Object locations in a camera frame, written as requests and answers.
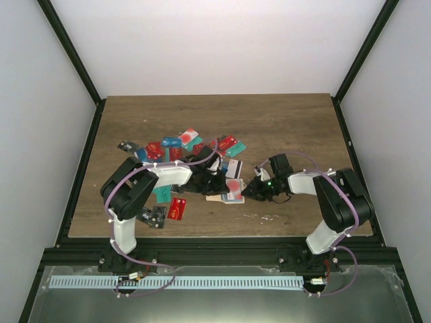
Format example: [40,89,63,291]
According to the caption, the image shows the beige leather card holder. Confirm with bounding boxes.
[205,179,246,205]

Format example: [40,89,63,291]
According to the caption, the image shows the white card red circles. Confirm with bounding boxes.
[226,179,242,202]

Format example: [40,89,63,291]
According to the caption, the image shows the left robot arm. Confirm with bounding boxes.
[100,146,230,272]

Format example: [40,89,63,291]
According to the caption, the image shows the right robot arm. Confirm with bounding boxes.
[242,153,375,271]

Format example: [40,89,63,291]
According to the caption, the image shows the white magnetic stripe card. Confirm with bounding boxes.
[225,159,243,179]

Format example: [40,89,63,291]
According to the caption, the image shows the red VIP card front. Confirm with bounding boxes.
[167,198,187,221]

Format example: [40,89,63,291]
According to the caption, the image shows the red vip card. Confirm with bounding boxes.
[167,198,187,221]
[144,141,165,160]

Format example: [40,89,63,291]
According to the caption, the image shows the teal VIP card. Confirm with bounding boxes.
[152,186,172,204]

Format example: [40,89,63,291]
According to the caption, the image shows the white red circle card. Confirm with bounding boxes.
[178,128,199,146]

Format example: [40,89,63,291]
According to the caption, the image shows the blue VIP card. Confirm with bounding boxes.
[161,137,182,147]

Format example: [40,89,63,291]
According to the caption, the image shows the black card pair front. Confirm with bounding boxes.
[139,206,167,229]

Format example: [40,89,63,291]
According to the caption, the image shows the black VIP card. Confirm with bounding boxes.
[117,140,139,154]

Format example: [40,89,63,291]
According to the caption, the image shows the light blue cable tray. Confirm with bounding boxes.
[49,275,304,290]

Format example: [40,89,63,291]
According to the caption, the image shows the black front frame rail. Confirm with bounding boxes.
[40,236,401,269]

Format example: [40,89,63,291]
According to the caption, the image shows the black right frame post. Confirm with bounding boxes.
[335,0,401,102]

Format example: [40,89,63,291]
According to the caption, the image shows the black frame post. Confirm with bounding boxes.
[335,0,401,102]
[36,0,102,105]

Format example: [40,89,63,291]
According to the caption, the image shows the black left frame post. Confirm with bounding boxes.
[36,0,102,105]

